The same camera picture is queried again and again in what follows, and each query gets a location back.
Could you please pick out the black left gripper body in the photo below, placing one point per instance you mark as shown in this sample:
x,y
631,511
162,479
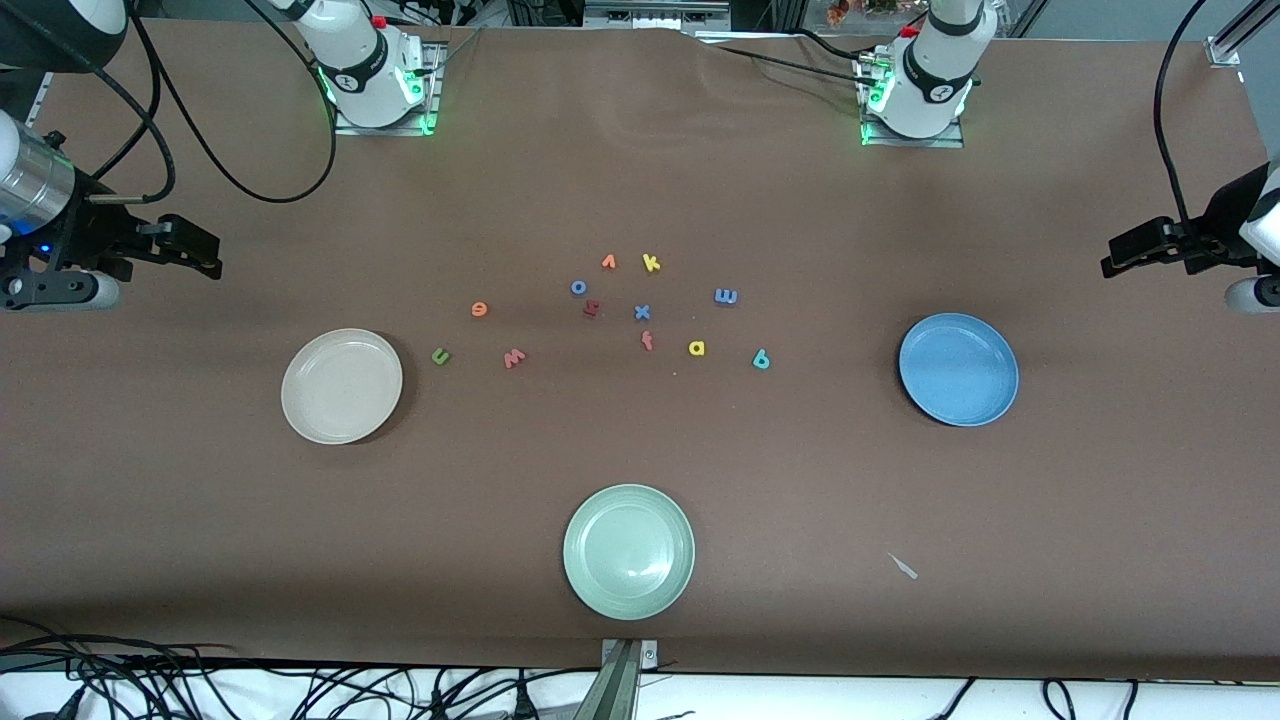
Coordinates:
x,y
1216,227

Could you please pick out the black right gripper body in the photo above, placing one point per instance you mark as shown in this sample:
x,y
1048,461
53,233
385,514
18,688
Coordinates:
x,y
88,232

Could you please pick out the pink foam letter w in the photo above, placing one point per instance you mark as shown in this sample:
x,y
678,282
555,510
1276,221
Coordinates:
x,y
514,359

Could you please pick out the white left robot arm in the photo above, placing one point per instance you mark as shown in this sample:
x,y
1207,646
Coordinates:
x,y
925,85

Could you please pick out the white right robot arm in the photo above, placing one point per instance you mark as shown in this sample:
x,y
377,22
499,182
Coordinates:
x,y
365,75

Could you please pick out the beige brown round plate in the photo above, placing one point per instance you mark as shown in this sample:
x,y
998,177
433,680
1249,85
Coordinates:
x,y
342,386

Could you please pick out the blue round plate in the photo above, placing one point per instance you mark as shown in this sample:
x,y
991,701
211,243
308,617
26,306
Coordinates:
x,y
958,370

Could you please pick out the brown table cover sheet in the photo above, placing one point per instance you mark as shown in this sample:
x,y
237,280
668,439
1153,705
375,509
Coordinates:
x,y
800,200

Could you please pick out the white torn paper scrap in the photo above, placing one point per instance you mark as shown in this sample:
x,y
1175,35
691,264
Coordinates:
x,y
905,568

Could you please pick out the pale green round plate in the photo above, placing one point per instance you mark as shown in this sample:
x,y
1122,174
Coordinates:
x,y
628,552

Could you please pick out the aluminium frame rail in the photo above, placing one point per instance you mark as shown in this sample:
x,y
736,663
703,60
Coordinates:
x,y
1240,35

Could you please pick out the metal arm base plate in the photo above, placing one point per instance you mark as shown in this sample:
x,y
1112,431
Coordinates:
x,y
950,142
432,105

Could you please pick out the grey metal camera bracket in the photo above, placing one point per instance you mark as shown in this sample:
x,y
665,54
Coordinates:
x,y
620,680

